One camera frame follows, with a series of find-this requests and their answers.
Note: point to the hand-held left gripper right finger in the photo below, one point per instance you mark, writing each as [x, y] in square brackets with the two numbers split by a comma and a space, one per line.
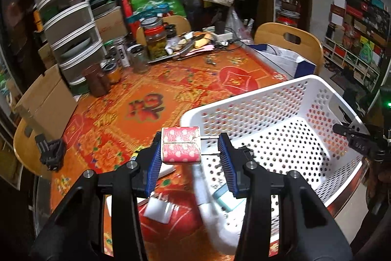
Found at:
[229, 169]

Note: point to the black phone clamp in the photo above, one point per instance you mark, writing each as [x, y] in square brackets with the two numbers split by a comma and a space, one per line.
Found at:
[50, 152]

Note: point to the empty glass jar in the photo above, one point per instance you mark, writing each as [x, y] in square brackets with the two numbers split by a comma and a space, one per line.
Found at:
[138, 60]

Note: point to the teal white small device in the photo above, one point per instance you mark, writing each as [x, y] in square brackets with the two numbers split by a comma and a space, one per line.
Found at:
[227, 201]

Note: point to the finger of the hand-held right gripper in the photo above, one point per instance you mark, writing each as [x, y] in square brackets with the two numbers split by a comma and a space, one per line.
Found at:
[354, 138]

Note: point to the pickle jar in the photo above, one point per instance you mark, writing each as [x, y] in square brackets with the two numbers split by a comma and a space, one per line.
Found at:
[155, 42]

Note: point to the red polka-dot charger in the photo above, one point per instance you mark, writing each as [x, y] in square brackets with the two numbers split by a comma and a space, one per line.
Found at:
[180, 151]

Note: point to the red printed tablecloth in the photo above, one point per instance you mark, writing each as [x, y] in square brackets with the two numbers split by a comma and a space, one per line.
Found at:
[122, 114]

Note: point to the white wall charger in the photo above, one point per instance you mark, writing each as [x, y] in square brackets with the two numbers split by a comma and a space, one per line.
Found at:
[155, 209]

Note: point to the cardboard box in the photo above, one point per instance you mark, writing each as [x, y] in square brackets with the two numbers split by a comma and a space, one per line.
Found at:
[45, 102]

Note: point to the dark glass-door cabinet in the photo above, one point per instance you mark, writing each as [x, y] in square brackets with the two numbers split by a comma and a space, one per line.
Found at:
[15, 34]

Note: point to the white plastic piece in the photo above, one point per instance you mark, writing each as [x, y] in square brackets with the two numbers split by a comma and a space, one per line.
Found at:
[166, 171]

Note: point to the white power strip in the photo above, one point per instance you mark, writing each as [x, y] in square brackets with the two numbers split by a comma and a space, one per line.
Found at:
[221, 34]

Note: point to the white black small carton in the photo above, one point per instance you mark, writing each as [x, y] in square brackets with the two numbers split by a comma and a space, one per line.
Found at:
[122, 55]

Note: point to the white perforated plastic basket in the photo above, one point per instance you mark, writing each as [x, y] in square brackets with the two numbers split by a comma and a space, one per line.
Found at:
[290, 132]

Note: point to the shelf with boxes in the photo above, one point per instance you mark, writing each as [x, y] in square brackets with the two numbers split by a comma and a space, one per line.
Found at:
[357, 28]

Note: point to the white blue paper bag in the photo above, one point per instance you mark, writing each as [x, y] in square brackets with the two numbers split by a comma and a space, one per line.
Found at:
[287, 60]

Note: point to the white stacked drawer unit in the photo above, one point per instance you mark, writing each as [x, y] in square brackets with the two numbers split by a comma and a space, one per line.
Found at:
[70, 31]

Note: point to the green detergent bottle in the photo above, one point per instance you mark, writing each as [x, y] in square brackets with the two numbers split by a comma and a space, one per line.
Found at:
[368, 53]

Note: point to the brown shipping carton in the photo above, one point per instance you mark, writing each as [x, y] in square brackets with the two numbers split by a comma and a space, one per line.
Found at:
[111, 24]

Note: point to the bunch of keys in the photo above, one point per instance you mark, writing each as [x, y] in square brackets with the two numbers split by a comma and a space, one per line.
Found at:
[210, 60]

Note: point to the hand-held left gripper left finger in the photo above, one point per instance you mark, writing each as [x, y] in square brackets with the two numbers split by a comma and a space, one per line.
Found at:
[154, 167]

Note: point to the metal tray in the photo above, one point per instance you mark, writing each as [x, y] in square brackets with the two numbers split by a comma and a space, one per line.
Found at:
[174, 56]

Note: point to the clear plastic bag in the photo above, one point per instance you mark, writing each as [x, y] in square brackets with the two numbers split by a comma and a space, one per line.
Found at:
[238, 25]

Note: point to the orange-filled glass jar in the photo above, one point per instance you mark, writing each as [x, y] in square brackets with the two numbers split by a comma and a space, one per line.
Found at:
[113, 74]

